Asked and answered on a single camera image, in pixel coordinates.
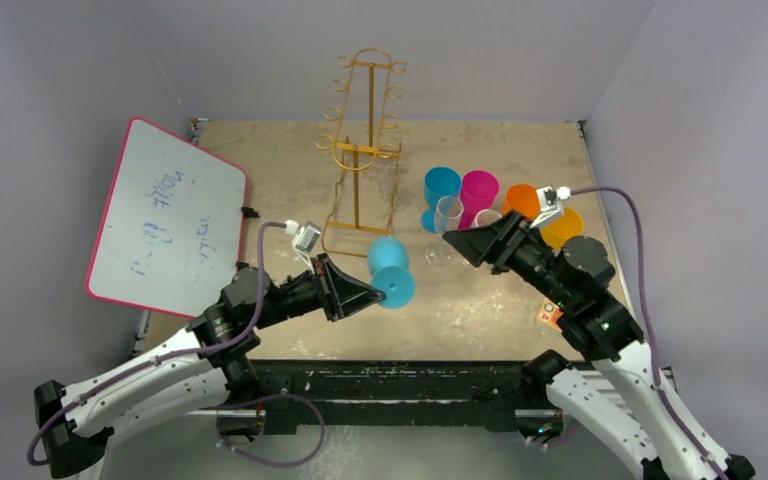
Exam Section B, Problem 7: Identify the blue wine glass row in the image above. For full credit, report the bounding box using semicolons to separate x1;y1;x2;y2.
420;166;462;233
367;237;416;309

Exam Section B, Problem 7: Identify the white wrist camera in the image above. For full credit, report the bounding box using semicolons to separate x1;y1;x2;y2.
284;220;323;273
530;186;572;229

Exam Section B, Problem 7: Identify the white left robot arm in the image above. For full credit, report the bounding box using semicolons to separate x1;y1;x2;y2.
27;254;386;479

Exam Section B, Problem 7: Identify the clear wine glass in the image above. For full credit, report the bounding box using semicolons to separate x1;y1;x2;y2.
425;196;463;266
470;209;502;229

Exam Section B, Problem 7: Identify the gold wire glass rack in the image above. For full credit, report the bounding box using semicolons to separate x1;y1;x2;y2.
315;47;407;258

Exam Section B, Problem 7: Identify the orange plastic wine glass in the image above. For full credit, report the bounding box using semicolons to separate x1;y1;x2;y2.
501;183;540;220

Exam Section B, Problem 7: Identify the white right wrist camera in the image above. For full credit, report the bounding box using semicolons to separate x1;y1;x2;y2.
530;186;572;229

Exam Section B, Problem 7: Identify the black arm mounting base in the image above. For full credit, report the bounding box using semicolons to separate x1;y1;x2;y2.
217;360;571;445

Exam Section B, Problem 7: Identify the black whiteboard clip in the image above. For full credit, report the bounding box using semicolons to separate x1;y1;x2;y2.
240;206;261;220

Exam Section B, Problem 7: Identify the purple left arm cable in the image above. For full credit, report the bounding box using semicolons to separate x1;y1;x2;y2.
26;221;327;469

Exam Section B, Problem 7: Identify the orange patterned card box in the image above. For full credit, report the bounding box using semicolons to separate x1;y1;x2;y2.
535;298;563;332

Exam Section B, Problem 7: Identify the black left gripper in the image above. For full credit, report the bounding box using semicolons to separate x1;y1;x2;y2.
252;253;385;330

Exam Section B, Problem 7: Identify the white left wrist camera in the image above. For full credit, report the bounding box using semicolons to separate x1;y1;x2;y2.
284;220;323;273

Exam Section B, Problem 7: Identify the yellow plastic wine glass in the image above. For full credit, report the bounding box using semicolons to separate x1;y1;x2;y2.
541;208;584;250

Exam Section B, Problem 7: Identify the magenta plastic wine glass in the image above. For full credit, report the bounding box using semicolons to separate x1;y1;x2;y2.
458;170;500;230

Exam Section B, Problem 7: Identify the pink framed whiteboard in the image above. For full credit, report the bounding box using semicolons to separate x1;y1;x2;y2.
85;117;248;317

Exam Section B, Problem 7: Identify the clear wine glass front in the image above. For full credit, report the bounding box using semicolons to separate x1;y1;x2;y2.
425;196;463;266

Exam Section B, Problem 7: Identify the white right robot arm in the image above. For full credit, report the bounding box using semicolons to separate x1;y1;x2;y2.
442;212;756;479

